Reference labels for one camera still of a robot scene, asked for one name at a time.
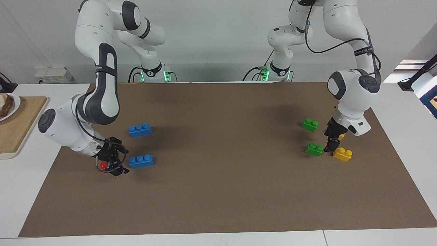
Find green two-stud toy brick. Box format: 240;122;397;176
305;143;324;157
301;118;319;132

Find blue three-stud toy brick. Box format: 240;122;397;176
129;154;154;168
129;123;152;138

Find wooden cutting board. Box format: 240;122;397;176
0;96;48;160

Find white power strip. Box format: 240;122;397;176
34;67;73;84

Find blue box with orange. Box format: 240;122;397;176
420;87;437;119

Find white plate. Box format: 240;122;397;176
0;93;21;122

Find brown table mat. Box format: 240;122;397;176
18;81;437;237

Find brown bread slices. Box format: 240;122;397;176
0;94;14;117

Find black right base cable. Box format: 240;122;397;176
128;67;143;83

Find black base cable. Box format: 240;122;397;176
128;67;143;83
242;50;275;82

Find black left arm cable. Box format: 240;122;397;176
304;3;382;81

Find black camera stand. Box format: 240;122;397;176
398;54;437;92

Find black left base cable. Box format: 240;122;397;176
242;50;275;82

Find black clamp mount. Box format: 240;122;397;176
0;72;18;93

